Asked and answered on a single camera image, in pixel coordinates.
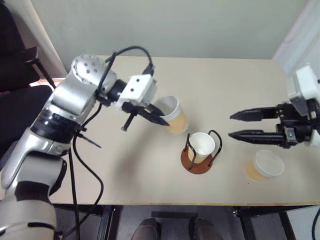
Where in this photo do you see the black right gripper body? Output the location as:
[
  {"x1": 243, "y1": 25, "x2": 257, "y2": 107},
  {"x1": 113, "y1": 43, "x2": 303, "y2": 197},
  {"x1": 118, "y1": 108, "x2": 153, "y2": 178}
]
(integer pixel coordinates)
[{"x1": 274, "y1": 101, "x2": 317, "y2": 150}]

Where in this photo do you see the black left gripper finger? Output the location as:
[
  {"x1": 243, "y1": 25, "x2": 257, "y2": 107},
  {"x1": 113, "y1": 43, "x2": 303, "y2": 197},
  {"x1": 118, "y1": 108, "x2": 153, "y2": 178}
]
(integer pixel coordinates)
[
  {"x1": 139, "y1": 107, "x2": 171, "y2": 127},
  {"x1": 147, "y1": 104, "x2": 166, "y2": 118}
]

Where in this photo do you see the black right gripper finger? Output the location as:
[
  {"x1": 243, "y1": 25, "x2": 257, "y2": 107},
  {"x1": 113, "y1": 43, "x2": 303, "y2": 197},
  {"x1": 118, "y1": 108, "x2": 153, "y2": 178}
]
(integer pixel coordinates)
[
  {"x1": 229, "y1": 106, "x2": 279, "y2": 123},
  {"x1": 227, "y1": 129, "x2": 286, "y2": 149}
]

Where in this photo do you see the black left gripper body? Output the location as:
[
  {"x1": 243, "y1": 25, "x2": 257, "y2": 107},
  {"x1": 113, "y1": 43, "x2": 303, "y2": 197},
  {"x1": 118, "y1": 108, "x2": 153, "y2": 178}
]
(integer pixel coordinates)
[{"x1": 121, "y1": 100, "x2": 157, "y2": 132}]

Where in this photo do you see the tan white paper cup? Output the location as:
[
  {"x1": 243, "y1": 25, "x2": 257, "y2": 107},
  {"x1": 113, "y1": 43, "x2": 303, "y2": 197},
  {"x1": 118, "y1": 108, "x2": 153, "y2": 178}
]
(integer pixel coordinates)
[
  {"x1": 188, "y1": 132, "x2": 216, "y2": 165},
  {"x1": 154, "y1": 95, "x2": 189, "y2": 136},
  {"x1": 244, "y1": 149, "x2": 285, "y2": 182}
]

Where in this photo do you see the white panel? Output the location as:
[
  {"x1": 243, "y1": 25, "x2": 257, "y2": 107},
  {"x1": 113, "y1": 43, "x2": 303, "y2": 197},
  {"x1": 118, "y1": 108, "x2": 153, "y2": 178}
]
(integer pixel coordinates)
[{"x1": 271, "y1": 0, "x2": 320, "y2": 76}]

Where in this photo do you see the dark rounded shoe shape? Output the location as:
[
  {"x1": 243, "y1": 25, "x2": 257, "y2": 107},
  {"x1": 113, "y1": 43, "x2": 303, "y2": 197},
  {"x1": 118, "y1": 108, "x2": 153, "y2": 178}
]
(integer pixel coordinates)
[
  {"x1": 130, "y1": 217, "x2": 162, "y2": 240},
  {"x1": 193, "y1": 216, "x2": 225, "y2": 240}
]

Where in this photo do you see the black office chair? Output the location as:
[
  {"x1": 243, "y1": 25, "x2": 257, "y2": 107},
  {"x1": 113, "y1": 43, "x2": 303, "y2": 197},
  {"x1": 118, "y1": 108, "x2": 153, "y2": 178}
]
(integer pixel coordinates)
[{"x1": 0, "y1": 0, "x2": 70, "y2": 161}]

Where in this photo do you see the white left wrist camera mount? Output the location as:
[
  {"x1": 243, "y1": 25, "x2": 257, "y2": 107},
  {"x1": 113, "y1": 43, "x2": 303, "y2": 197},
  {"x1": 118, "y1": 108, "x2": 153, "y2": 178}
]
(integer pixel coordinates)
[{"x1": 116, "y1": 74, "x2": 159, "y2": 111}]

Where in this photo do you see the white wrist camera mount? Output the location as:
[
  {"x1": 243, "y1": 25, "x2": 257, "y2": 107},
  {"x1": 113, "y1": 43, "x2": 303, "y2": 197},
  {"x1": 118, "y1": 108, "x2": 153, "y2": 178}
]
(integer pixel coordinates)
[
  {"x1": 116, "y1": 74, "x2": 159, "y2": 111},
  {"x1": 286, "y1": 64, "x2": 320, "y2": 147}
]

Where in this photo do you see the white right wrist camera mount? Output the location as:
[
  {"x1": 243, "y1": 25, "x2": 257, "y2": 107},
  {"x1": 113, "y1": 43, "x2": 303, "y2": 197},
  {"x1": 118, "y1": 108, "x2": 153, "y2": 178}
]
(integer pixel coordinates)
[{"x1": 286, "y1": 64, "x2": 320, "y2": 147}]

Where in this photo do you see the black cable tie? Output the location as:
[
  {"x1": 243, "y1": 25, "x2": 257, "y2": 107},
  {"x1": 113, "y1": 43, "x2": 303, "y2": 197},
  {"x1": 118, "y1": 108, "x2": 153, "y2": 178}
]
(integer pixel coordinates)
[{"x1": 74, "y1": 131, "x2": 102, "y2": 149}]

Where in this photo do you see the wire cup holder brown base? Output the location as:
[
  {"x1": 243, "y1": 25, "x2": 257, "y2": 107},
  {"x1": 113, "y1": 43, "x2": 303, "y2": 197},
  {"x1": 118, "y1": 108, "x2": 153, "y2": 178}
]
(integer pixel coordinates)
[{"x1": 180, "y1": 129, "x2": 224, "y2": 175}]

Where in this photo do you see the black table frame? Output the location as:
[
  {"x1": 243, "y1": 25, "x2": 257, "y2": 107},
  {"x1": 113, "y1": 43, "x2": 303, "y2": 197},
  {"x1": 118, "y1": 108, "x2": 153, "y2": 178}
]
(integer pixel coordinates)
[{"x1": 51, "y1": 203, "x2": 320, "y2": 240}]

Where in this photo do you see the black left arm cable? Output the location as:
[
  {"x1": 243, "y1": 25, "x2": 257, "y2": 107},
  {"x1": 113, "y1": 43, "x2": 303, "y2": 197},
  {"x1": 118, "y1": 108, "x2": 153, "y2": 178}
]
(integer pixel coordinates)
[{"x1": 59, "y1": 45, "x2": 155, "y2": 240}]

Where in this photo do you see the thin black cable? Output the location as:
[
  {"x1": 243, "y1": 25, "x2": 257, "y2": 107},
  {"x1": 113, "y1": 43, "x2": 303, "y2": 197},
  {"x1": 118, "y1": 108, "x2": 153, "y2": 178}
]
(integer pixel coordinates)
[{"x1": 311, "y1": 206, "x2": 320, "y2": 240}]

